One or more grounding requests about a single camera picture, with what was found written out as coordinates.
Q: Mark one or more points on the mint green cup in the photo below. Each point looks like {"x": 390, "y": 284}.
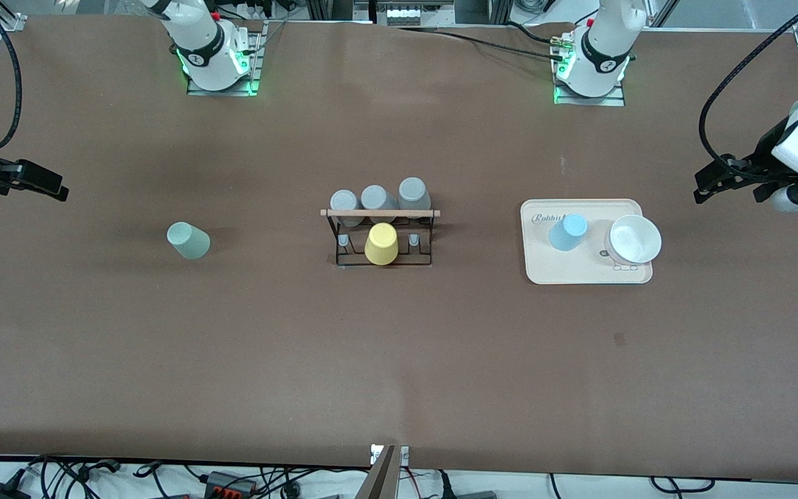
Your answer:
{"x": 190, "y": 242}

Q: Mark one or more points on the light blue cup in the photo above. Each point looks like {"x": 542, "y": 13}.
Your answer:
{"x": 568, "y": 233}

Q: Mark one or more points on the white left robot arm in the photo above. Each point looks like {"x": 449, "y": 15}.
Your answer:
{"x": 600, "y": 55}

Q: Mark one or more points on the white bowl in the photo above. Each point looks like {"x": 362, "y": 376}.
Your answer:
{"x": 634, "y": 239}

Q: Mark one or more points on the beige plastic tray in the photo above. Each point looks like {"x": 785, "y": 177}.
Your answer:
{"x": 565, "y": 267}

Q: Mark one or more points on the black power adapter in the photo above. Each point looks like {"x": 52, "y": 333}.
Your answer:
{"x": 1, "y": 492}

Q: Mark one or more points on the grey cup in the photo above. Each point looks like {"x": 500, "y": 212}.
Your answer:
{"x": 413, "y": 193}
{"x": 345, "y": 202}
{"x": 377, "y": 197}

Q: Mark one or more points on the black orange connector box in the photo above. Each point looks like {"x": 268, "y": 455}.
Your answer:
{"x": 222, "y": 479}

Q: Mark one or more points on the yellow cup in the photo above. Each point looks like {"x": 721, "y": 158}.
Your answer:
{"x": 382, "y": 246}

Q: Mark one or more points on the grey power strip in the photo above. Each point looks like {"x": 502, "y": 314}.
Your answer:
{"x": 406, "y": 14}

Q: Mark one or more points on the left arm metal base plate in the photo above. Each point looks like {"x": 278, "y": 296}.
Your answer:
{"x": 614, "y": 101}

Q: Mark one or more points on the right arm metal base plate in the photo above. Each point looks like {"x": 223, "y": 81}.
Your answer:
{"x": 255, "y": 62}

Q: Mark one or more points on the white post bracket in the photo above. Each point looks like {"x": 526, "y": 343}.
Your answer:
{"x": 404, "y": 455}

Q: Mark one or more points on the wooden camera post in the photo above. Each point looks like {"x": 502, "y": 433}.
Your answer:
{"x": 379, "y": 482}

